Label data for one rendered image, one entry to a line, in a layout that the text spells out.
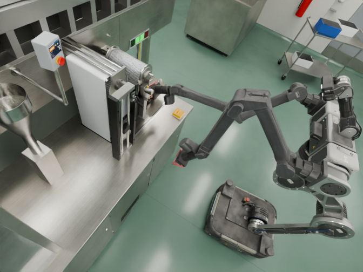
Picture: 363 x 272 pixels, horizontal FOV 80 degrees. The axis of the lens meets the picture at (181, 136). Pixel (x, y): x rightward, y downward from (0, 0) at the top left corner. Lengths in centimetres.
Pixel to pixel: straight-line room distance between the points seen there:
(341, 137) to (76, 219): 136
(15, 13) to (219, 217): 194
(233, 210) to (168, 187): 69
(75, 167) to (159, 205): 109
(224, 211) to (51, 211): 144
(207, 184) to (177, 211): 46
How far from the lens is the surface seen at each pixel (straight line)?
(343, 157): 115
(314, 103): 142
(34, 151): 120
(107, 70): 116
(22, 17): 119
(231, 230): 216
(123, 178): 139
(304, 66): 456
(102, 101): 124
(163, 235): 223
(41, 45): 84
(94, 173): 141
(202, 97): 141
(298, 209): 293
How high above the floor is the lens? 217
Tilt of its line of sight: 53 degrees down
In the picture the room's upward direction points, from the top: 20 degrees clockwise
